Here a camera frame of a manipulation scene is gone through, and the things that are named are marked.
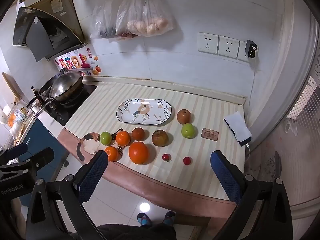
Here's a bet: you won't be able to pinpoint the oval floral ceramic plate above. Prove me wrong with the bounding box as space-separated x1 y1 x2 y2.
116 98 175 127

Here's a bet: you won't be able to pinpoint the colourful wall stickers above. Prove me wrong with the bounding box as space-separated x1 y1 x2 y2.
54 49 103 77

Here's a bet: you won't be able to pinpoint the cluttered kitchen rack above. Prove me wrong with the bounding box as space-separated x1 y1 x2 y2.
0 97 38 145

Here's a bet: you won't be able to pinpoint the black wall charger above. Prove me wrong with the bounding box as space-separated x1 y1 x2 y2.
245 39 258 59

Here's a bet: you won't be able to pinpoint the black phone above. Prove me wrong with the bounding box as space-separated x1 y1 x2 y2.
224 119 253 147

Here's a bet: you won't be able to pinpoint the clear plastic bag with produce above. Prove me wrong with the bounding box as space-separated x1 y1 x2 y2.
115 0 175 38

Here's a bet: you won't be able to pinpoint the person's left forearm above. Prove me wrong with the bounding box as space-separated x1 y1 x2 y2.
11 200 28 233

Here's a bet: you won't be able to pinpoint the white wire rack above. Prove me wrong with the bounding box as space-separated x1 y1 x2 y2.
287 76 320 133

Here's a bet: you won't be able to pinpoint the blue slipper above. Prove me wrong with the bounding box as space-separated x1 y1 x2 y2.
163 211 176 225
137 212 152 227

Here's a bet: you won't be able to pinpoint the brown apple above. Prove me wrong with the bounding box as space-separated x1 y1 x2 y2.
152 129 171 147
177 109 192 125

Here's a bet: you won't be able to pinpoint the blue cabinet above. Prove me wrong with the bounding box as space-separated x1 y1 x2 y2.
15 119 70 205

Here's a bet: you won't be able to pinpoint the clear plastic bag dark contents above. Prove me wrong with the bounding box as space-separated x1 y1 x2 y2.
89 0 125 40

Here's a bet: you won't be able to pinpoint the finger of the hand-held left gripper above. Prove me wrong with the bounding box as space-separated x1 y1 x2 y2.
0 142 28 165
7 147 55 178

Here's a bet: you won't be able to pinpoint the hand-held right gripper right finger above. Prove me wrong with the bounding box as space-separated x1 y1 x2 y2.
210 150 293 240

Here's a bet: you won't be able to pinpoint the white folded cloth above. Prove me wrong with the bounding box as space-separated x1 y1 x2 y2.
224 112 252 143

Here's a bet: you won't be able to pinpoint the black frying pan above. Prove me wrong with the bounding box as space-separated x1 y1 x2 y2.
26 68 68 108

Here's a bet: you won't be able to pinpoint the stainless steel wok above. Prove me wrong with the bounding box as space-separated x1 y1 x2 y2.
31 71 83 120

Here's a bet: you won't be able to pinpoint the dark red-orange tangerine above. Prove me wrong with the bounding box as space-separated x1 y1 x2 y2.
131 127 146 141

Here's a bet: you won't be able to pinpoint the wooden cutting board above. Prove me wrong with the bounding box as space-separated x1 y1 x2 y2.
2 72 23 101

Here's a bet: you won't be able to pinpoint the black cooktop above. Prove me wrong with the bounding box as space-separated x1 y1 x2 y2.
45 84 98 127

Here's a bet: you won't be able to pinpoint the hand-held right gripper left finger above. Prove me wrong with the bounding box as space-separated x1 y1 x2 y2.
26 150 109 240

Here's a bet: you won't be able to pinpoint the green apple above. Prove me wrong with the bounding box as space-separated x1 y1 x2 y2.
100 131 112 146
181 123 195 139

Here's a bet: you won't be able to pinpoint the white wall socket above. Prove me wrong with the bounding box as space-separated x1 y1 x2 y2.
237 41 258 62
218 35 240 59
198 32 219 55

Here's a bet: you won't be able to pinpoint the white charging cable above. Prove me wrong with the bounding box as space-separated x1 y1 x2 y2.
246 46 258 161

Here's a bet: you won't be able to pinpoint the range hood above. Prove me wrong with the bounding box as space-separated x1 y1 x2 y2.
12 0 88 62

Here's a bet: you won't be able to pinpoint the brown label patch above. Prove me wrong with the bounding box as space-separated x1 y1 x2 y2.
201 128 220 140

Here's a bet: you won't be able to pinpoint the large orange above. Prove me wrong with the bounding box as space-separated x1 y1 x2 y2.
128 141 150 165

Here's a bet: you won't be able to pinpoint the small orange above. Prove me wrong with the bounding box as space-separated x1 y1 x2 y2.
104 146 119 162
115 131 131 146

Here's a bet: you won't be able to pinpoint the striped tablecloth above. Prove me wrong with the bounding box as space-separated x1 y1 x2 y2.
57 81 247 205

